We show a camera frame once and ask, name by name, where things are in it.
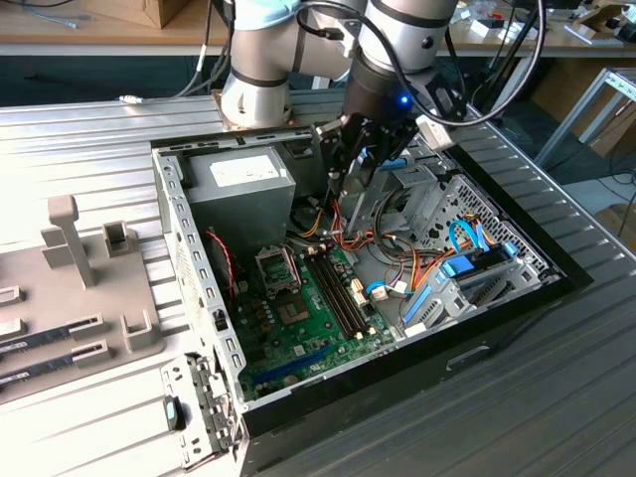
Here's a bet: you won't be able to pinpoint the grey cable with plug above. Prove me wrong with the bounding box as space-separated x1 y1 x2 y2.
118 0 236 104

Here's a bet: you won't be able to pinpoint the grey parts rack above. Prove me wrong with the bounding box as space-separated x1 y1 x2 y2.
0 194 168 403

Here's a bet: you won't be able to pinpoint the black PC case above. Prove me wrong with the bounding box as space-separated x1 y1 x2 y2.
148 106 596 477

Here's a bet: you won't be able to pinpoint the folded cardboard piece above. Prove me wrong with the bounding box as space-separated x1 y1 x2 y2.
570 0 636 46

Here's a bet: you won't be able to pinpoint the metal slot bracket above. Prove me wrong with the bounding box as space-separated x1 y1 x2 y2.
159 351 247 472

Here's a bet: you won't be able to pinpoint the red black twisted wire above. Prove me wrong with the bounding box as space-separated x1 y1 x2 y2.
206 228 238 299

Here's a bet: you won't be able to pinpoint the brown floor box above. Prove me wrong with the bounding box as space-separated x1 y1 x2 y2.
593 202 636 239

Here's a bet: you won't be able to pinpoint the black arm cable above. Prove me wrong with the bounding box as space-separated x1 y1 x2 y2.
296 0 544 131

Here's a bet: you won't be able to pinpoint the white power supply label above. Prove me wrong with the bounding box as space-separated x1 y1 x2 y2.
208 154 282 188

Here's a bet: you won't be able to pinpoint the grey power supply unit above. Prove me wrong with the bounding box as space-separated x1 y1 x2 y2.
182 146 298 249

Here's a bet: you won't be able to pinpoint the perforated metal disk bay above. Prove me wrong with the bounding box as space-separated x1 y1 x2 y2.
401 173 562 339

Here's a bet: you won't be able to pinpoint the black RAM slot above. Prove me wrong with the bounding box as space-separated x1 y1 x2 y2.
320 250 372 337
305 252 360 344

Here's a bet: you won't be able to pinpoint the blue expansion slot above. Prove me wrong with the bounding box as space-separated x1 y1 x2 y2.
252 342 335 385

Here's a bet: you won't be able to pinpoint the black slanted pole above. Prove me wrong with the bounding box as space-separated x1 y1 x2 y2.
484 0 548 118

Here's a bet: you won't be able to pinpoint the blue flat data wire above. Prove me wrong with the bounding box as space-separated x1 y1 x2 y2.
448 218 498 255

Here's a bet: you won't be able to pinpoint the orange wire bundle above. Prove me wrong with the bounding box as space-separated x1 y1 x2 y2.
297 196 453 299

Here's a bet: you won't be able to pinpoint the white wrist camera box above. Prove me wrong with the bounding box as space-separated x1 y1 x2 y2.
415 114 457 151

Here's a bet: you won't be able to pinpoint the green motherboard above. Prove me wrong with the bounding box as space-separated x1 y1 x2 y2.
233 242 406 403

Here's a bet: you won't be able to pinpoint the metal drive cage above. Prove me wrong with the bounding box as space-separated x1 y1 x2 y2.
327 143 456 239

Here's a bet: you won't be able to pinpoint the wooden desk white legs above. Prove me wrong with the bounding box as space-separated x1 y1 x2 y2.
446 0 636 118

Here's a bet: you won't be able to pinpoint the cardboard box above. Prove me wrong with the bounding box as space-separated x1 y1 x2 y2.
143 0 193 29

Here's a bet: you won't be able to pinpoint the CPU socket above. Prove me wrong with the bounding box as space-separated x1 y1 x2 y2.
254 244 303 301

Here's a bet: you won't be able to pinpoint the flat brown cardboard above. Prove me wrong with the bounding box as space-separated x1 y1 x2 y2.
588 96 636 158

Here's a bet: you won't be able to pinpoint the dark RAM stick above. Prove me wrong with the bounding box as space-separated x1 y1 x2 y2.
0 328 76 357
0 355 79 390

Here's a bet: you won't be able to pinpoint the black latch blue inlay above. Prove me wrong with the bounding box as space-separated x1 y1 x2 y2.
163 396 186 431

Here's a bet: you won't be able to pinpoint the blue disk carrier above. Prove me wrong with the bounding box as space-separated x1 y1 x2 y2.
440 255 477 279

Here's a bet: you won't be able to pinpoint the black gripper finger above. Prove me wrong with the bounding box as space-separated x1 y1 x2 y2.
324 116 368 211
368 122 419 174

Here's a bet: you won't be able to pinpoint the aluminium profile frame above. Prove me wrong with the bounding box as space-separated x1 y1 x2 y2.
534 67 636 170

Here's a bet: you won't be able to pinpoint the white boxes on desk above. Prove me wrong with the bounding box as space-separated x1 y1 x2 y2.
469 17 541 42

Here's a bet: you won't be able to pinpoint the blue plastic rail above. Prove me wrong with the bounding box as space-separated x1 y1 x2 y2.
401 287 434 325

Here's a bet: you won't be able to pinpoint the black case fan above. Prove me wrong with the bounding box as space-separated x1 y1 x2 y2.
204 227 239 299

